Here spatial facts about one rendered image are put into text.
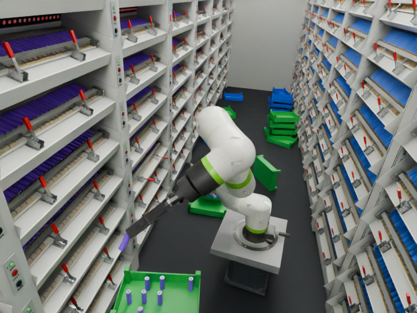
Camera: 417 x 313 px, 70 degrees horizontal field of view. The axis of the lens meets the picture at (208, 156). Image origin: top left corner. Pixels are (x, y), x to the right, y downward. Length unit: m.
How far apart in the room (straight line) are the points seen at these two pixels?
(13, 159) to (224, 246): 1.13
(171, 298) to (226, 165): 0.67
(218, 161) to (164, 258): 1.34
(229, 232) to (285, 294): 0.50
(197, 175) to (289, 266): 1.42
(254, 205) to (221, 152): 0.82
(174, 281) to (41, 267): 0.49
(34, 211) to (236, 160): 0.62
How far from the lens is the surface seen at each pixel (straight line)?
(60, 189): 1.10
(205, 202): 2.46
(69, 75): 1.04
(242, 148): 0.77
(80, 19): 1.29
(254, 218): 1.61
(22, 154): 0.94
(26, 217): 1.02
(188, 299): 1.27
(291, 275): 2.07
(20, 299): 1.06
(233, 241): 1.70
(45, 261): 1.14
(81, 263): 1.37
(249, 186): 1.19
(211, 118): 0.84
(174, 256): 2.05
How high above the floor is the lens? 1.53
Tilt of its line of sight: 29 degrees down
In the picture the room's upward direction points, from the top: 4 degrees clockwise
